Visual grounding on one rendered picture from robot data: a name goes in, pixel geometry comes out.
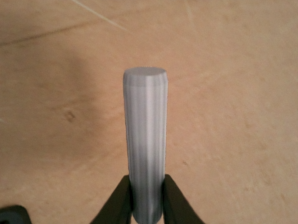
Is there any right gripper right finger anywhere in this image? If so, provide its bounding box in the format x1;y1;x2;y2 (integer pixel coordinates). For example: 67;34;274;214
163;174;206;224

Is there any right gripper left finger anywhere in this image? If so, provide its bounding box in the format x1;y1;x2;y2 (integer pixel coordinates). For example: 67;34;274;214
89;175;132;224

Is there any grey metal cylinder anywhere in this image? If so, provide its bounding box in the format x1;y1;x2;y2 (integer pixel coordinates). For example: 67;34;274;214
122;67;168;224

